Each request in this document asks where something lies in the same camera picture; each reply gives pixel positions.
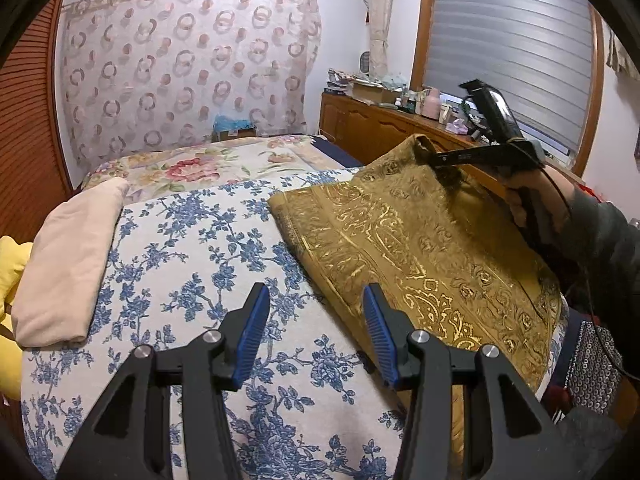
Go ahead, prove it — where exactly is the beige hanging cloth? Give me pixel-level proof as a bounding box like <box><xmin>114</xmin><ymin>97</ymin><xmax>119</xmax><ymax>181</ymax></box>
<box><xmin>606</xmin><ymin>25</ymin><xmax>640</xmax><ymax>82</ymax></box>

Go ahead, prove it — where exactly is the yellow plush toy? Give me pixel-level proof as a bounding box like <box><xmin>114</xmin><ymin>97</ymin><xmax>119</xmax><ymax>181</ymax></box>
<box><xmin>0</xmin><ymin>235</ymin><xmax>35</xmax><ymax>403</ymax></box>

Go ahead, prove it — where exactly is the teal fluffy item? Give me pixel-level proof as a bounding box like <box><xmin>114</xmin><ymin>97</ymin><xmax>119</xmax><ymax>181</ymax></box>
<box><xmin>214</xmin><ymin>115</ymin><xmax>257</xmax><ymax>133</ymax></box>

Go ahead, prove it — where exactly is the tied lace curtain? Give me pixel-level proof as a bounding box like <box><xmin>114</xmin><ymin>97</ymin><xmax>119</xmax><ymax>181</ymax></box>
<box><xmin>364</xmin><ymin>0</ymin><xmax>401</xmax><ymax>83</ymax></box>

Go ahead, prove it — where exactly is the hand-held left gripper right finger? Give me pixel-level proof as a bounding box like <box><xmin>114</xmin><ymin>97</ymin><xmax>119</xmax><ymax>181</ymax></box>
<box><xmin>362</xmin><ymin>282</ymin><xmax>571</xmax><ymax>480</ymax></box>

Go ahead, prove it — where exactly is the blue floral bed sheet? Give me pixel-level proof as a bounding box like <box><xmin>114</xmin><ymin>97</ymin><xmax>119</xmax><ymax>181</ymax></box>
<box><xmin>20</xmin><ymin>165</ymin><xmax>416</xmax><ymax>480</ymax></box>

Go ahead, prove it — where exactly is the pink bottle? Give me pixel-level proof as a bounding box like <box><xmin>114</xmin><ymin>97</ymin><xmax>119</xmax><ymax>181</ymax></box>
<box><xmin>422</xmin><ymin>87</ymin><xmax>443</xmax><ymax>120</ymax></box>

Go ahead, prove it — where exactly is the grey window blind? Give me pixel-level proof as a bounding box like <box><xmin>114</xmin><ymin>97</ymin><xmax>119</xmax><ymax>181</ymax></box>
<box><xmin>422</xmin><ymin>0</ymin><xmax>593</xmax><ymax>158</ymax></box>

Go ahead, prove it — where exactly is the navy blanket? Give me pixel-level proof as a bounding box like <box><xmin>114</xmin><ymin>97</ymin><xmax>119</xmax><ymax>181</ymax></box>
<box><xmin>309</xmin><ymin>135</ymin><xmax>366</xmax><ymax>167</ymax></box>

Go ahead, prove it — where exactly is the gold patterned garment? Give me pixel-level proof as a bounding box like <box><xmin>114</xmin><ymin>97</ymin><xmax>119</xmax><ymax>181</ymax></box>
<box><xmin>267</xmin><ymin>134</ymin><xmax>565</xmax><ymax>480</ymax></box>

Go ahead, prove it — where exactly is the wooden window frame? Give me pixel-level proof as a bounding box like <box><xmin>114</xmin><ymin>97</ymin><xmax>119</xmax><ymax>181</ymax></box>
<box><xmin>410</xmin><ymin>0</ymin><xmax>606</xmax><ymax>178</ymax></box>

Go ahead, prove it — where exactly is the cardboard box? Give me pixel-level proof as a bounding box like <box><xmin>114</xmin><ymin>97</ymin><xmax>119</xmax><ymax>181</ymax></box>
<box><xmin>351</xmin><ymin>81</ymin><xmax>401</xmax><ymax>105</ymax></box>

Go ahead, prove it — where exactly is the row of small bottles and jars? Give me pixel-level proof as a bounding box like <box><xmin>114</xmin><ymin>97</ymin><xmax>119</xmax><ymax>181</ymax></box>
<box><xmin>395</xmin><ymin>87</ymin><xmax>488</xmax><ymax>141</ymax></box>

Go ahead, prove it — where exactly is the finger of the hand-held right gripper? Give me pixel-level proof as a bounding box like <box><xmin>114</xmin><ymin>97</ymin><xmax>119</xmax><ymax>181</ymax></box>
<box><xmin>425</xmin><ymin>142</ymin><xmax>506</xmax><ymax>168</ymax></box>

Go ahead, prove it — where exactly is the pink floral blanket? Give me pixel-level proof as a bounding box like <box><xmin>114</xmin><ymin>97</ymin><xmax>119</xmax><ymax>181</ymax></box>
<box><xmin>80</xmin><ymin>135</ymin><xmax>346</xmax><ymax>206</ymax></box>

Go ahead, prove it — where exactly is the person's right forearm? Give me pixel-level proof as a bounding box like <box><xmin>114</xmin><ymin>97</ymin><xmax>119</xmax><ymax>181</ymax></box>
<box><xmin>560</xmin><ymin>190</ymin><xmax>640</xmax><ymax>326</ymax></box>

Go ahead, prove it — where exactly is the beige folded cloth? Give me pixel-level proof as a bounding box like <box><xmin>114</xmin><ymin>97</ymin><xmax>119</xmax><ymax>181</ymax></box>
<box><xmin>10</xmin><ymin>176</ymin><xmax>132</xmax><ymax>348</ymax></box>

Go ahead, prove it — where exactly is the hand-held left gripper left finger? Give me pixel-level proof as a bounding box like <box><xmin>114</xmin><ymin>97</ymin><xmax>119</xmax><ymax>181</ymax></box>
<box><xmin>55</xmin><ymin>282</ymin><xmax>272</xmax><ymax>480</ymax></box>

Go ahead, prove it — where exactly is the louvered wooden door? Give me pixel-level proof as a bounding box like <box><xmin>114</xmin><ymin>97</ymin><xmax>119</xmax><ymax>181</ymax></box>
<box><xmin>0</xmin><ymin>0</ymin><xmax>73</xmax><ymax>241</ymax></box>

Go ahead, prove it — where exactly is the person's right hand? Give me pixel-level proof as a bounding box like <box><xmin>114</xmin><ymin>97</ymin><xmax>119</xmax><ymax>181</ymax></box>
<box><xmin>504</xmin><ymin>166</ymin><xmax>576</xmax><ymax>243</ymax></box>

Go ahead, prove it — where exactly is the grey cloth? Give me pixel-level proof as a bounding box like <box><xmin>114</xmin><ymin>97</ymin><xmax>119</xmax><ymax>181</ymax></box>
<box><xmin>552</xmin><ymin>405</ymin><xmax>628</xmax><ymax>480</ymax></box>

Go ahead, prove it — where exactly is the sheer circle-patterned curtain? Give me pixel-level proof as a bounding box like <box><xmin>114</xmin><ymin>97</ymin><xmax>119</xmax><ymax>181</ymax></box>
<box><xmin>59</xmin><ymin>0</ymin><xmax>323</xmax><ymax>161</ymax></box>

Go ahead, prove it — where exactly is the dark dotted cloth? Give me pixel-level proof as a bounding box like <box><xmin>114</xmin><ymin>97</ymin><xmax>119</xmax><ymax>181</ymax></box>
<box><xmin>565</xmin><ymin>317</ymin><xmax>626</xmax><ymax>413</ymax></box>

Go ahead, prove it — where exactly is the wooden cabinet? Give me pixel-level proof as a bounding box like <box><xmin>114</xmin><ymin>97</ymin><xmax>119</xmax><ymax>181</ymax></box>
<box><xmin>319</xmin><ymin>91</ymin><xmax>586</xmax><ymax>201</ymax></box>

